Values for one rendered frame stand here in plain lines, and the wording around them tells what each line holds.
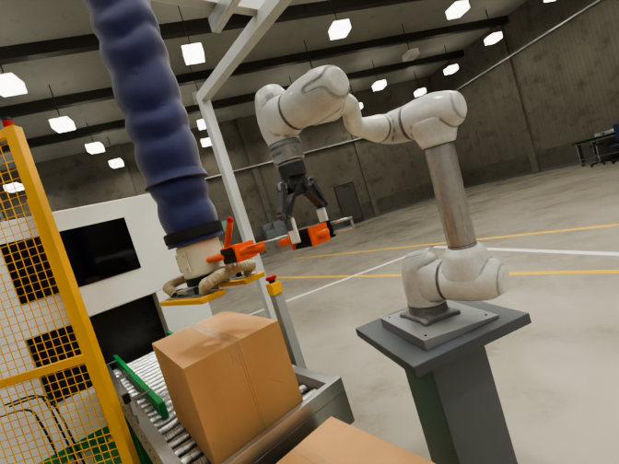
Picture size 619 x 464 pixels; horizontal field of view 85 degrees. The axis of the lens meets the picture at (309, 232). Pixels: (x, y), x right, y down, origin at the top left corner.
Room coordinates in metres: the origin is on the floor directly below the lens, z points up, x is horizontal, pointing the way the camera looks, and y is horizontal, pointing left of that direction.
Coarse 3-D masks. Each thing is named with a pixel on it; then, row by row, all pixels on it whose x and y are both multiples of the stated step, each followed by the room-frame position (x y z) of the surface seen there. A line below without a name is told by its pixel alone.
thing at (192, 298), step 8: (176, 296) 1.32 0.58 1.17; (184, 296) 1.25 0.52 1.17; (192, 296) 1.20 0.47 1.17; (200, 296) 1.15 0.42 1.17; (208, 296) 1.14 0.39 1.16; (216, 296) 1.16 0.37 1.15; (160, 304) 1.35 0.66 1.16; (168, 304) 1.30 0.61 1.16; (176, 304) 1.25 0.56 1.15; (184, 304) 1.21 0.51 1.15; (192, 304) 1.17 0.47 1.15; (200, 304) 1.13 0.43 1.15
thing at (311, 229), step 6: (324, 222) 0.92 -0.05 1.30; (300, 228) 0.96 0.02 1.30; (306, 228) 0.89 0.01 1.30; (312, 228) 0.88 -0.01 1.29; (318, 228) 0.90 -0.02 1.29; (288, 234) 0.93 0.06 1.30; (300, 234) 0.91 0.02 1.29; (306, 234) 0.90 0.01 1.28; (312, 234) 0.88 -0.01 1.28; (306, 240) 0.91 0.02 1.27; (312, 240) 0.87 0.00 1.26; (318, 240) 0.89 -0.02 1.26; (324, 240) 0.91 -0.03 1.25; (294, 246) 0.93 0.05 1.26; (300, 246) 0.92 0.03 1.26; (306, 246) 0.90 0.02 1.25
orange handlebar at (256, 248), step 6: (324, 228) 0.90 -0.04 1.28; (318, 234) 0.88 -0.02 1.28; (324, 234) 0.89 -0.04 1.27; (282, 240) 0.97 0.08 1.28; (288, 240) 0.95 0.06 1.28; (252, 246) 1.06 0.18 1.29; (258, 246) 1.05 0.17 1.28; (282, 246) 0.98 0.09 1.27; (240, 252) 1.11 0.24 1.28; (246, 252) 1.09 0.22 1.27; (252, 252) 1.08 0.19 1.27; (258, 252) 1.06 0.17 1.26; (210, 258) 1.25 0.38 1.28; (216, 258) 1.21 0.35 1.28; (222, 258) 1.19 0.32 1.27
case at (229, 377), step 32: (224, 320) 1.64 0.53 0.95; (256, 320) 1.46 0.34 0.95; (160, 352) 1.46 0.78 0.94; (192, 352) 1.30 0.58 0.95; (224, 352) 1.23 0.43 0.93; (256, 352) 1.30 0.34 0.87; (192, 384) 1.15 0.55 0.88; (224, 384) 1.21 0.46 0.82; (256, 384) 1.28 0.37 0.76; (288, 384) 1.35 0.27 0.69; (192, 416) 1.26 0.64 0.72; (224, 416) 1.19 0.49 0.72; (256, 416) 1.25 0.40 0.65; (224, 448) 1.17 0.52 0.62
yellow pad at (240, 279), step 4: (256, 272) 1.34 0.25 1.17; (260, 272) 1.34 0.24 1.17; (240, 276) 1.34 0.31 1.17; (244, 276) 1.31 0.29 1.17; (248, 276) 1.30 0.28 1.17; (252, 276) 1.29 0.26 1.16; (256, 276) 1.30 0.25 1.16; (260, 276) 1.31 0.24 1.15; (232, 280) 1.34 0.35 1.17; (236, 280) 1.31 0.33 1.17; (240, 280) 1.28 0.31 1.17; (244, 280) 1.26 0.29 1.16; (248, 280) 1.27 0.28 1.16; (252, 280) 1.28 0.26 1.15; (220, 284) 1.38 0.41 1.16; (224, 284) 1.36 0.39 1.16; (228, 284) 1.34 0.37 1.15; (232, 284) 1.32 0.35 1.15; (236, 284) 1.31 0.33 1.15
